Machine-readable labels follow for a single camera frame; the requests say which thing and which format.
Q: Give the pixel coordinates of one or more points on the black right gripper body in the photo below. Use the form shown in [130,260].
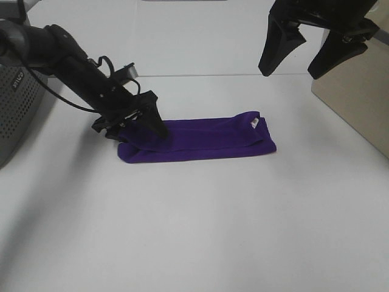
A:
[347,18]

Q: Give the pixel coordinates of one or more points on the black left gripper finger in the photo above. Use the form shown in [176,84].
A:
[114,129]
[148,114]

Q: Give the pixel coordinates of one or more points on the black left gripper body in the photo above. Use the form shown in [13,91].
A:
[113,102]

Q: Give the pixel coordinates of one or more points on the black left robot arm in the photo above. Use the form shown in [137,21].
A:
[53,51]

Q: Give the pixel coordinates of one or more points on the grey perforated laundry basket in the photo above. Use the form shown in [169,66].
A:
[21,94]

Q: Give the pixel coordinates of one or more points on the purple towel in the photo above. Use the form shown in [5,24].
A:
[198,139]

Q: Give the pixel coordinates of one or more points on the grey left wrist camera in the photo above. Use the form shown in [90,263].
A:
[126,74]

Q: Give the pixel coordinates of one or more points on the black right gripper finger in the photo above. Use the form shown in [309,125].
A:
[283,36]
[335,50]

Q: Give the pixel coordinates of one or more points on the beige fabric storage bin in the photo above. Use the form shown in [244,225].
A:
[357,91]

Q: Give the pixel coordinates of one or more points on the white towel care label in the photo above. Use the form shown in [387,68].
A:
[254,122]

